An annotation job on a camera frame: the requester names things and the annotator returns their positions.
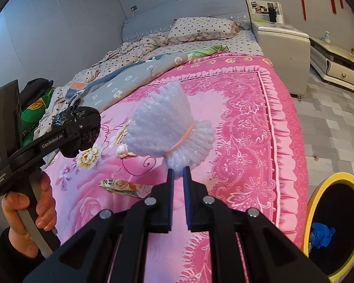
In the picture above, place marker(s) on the dotted fitted sheet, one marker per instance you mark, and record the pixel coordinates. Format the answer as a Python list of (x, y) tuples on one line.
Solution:
[(244, 42)]

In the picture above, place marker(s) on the black clothing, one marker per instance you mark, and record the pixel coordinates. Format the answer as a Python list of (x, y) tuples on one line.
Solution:
[(38, 85)]

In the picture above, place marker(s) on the pink floral bedsheet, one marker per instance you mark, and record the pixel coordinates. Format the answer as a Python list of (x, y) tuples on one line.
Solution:
[(247, 123)]

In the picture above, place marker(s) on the grey padded headboard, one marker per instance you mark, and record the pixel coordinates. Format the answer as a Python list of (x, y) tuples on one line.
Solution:
[(212, 4)]

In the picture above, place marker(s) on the black small device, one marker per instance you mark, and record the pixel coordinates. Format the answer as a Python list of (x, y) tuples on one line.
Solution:
[(271, 11)]

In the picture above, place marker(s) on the light green floral cloth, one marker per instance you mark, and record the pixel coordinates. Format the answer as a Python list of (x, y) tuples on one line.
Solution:
[(208, 51)]

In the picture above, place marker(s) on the small clear bottle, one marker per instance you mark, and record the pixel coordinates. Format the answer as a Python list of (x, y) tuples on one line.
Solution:
[(327, 37)]

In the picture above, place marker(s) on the blue glove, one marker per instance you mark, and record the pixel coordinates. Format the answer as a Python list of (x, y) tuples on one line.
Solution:
[(321, 235)]

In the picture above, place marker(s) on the yellow trash bin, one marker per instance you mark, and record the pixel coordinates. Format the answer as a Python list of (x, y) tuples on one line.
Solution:
[(336, 179)]

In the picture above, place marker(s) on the dotted ruffled pillow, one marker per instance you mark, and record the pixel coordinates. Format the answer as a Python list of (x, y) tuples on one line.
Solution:
[(200, 28)]

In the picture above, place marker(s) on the person's left forearm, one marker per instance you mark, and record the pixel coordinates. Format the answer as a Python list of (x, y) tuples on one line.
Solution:
[(8, 263)]

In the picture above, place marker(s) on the white nightstand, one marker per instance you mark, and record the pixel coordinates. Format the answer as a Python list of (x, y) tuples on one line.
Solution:
[(283, 56)]

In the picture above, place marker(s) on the green and black clothes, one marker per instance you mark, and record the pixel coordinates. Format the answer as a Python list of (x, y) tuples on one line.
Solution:
[(32, 109)]

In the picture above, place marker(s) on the black plastic bag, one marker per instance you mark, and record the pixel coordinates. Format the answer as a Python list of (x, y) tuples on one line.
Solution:
[(76, 149)]

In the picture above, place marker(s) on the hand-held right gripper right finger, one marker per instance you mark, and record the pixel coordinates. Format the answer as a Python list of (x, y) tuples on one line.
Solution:
[(187, 196)]

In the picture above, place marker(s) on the orange snack wrapper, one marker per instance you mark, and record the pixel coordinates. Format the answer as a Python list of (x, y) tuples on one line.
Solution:
[(121, 186)]

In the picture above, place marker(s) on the person's left hand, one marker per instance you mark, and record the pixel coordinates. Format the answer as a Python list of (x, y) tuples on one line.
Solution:
[(14, 206)]

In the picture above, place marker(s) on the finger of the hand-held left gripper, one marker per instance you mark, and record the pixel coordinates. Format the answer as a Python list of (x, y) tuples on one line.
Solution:
[(85, 125)]

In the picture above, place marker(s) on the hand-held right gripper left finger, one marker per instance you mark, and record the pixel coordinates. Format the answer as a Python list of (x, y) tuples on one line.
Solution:
[(170, 196)]

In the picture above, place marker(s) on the white crumpled tissue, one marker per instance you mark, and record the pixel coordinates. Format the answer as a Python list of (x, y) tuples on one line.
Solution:
[(125, 151)]

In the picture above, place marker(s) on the grey dotted patchwork quilt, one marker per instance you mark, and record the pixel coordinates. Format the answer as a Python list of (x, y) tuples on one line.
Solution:
[(129, 76)]

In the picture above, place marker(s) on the white tv cabinet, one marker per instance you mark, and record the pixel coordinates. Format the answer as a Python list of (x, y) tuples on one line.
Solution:
[(336, 59)]

